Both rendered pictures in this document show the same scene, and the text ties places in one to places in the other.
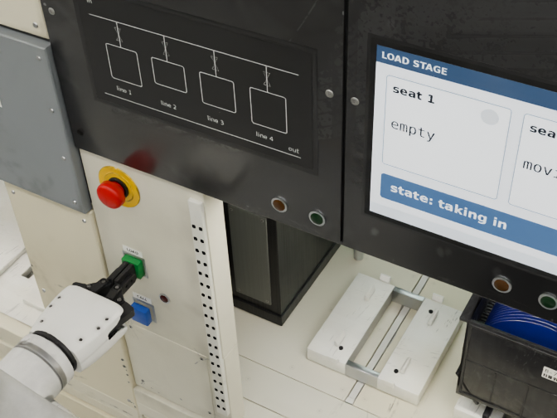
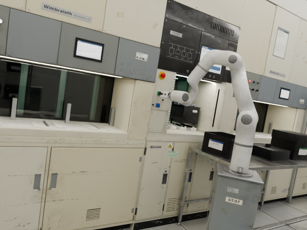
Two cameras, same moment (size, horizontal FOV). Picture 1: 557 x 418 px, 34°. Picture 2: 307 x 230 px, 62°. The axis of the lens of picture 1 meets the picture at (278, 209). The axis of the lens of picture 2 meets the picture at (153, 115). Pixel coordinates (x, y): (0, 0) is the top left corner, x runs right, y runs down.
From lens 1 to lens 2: 232 cm
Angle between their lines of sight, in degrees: 68
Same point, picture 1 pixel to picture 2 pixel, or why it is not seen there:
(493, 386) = (186, 117)
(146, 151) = (170, 65)
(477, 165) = not seen: hidden behind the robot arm
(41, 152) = (151, 70)
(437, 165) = not seen: hidden behind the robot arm
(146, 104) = (172, 57)
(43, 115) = (155, 61)
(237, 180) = (182, 68)
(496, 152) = not seen: hidden behind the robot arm
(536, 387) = (192, 115)
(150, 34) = (177, 45)
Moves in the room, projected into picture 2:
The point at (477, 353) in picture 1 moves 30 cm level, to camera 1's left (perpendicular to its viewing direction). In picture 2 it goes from (185, 112) to (173, 112)
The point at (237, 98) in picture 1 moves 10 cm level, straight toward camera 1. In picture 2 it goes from (186, 54) to (197, 55)
